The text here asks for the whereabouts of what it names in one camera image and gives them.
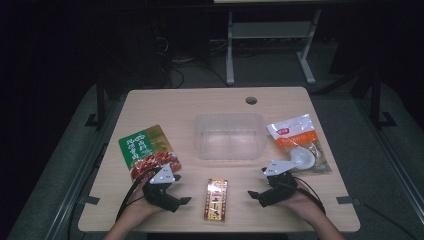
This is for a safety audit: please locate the hand-held gripper cable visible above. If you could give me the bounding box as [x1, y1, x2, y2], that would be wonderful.
[115, 167, 158, 223]
[293, 176, 327, 215]

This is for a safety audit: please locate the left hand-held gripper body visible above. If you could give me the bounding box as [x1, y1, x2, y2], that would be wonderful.
[142, 163, 181, 213]

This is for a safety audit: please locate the person's left hand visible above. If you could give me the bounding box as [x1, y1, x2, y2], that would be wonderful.
[128, 181, 166, 219]

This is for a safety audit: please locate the green and gold snack packet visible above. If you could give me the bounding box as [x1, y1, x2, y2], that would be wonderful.
[118, 124, 182, 182]

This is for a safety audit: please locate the person's right hand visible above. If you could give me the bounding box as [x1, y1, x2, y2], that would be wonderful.
[283, 182, 326, 223]

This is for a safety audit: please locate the left hand-held gripper cable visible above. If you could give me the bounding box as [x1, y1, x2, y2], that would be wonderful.
[115, 167, 158, 223]

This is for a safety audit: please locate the black floor cable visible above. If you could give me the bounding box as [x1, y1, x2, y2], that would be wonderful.
[360, 202, 418, 240]

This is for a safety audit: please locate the grey tape strip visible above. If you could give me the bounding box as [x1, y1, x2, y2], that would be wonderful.
[335, 196, 362, 206]
[79, 195, 101, 206]

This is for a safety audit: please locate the tangle of black floor cables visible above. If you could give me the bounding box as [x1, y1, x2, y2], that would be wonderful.
[154, 35, 231, 90]

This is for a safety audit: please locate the clear plastic container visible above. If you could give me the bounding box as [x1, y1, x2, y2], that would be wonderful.
[193, 112, 268, 161]

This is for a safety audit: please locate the right hand-held gripper cable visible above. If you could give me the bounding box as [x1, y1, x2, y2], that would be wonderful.
[293, 176, 327, 215]

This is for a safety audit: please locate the black metal stand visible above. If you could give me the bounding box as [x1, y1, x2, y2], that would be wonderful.
[369, 68, 398, 130]
[84, 71, 108, 130]

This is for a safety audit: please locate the white and orange snack packet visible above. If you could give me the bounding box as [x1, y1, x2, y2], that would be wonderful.
[266, 113, 333, 174]

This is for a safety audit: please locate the white metal stand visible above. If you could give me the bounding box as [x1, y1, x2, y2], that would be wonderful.
[225, 9, 323, 86]

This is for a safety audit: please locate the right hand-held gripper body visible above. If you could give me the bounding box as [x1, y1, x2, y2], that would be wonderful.
[258, 159, 299, 208]

